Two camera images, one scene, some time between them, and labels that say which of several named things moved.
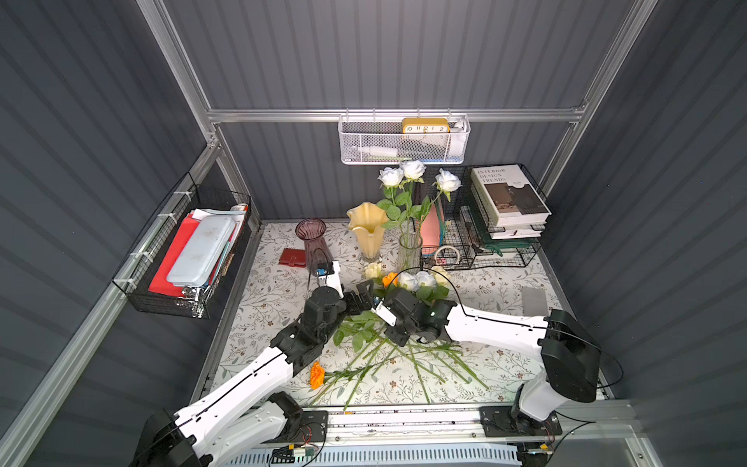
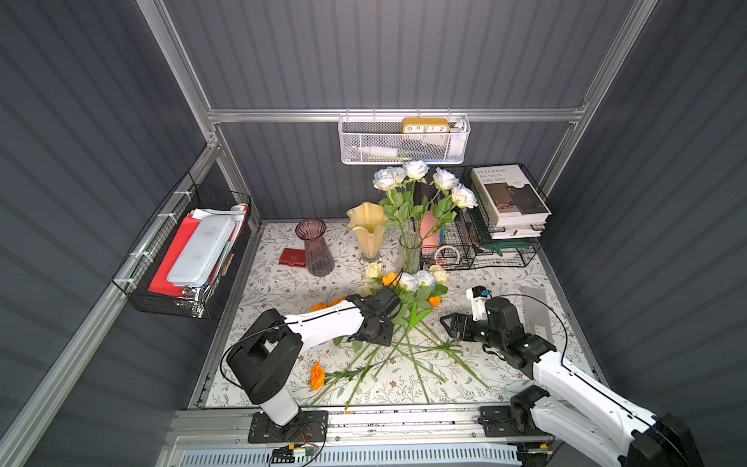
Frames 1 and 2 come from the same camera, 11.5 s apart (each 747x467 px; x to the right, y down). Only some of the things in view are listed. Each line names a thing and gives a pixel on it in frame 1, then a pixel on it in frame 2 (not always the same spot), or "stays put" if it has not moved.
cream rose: [373, 269] stays put
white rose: [410, 282] → [399, 176]
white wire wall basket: [404, 139] stays put
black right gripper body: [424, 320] → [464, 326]
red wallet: [293, 257] stays put
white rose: [392, 178] stays put
